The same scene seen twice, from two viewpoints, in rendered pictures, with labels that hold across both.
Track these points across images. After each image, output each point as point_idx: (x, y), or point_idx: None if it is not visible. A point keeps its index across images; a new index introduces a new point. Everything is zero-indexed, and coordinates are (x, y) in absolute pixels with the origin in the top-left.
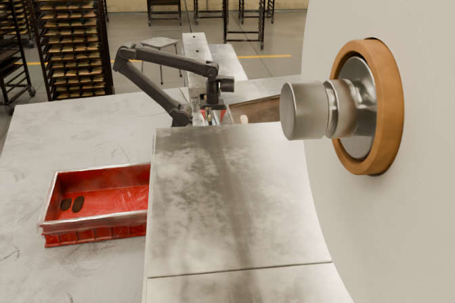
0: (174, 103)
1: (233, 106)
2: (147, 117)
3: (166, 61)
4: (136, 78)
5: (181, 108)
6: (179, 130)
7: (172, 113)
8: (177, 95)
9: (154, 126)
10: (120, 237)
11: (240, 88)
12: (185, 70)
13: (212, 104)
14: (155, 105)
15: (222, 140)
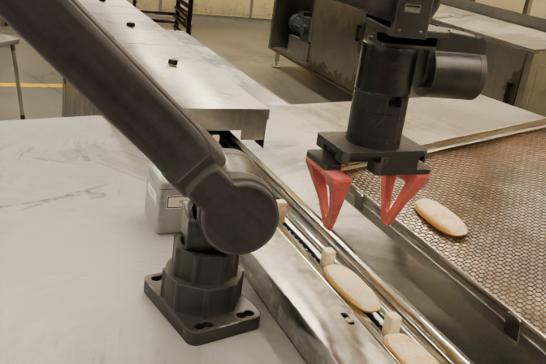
0: (211, 144)
1: (351, 169)
2: (24, 210)
3: None
4: (34, 1)
5: (233, 167)
6: None
7: (205, 191)
8: (105, 135)
9: (65, 246)
10: None
11: (284, 123)
12: None
13: (383, 149)
14: (40, 165)
15: None
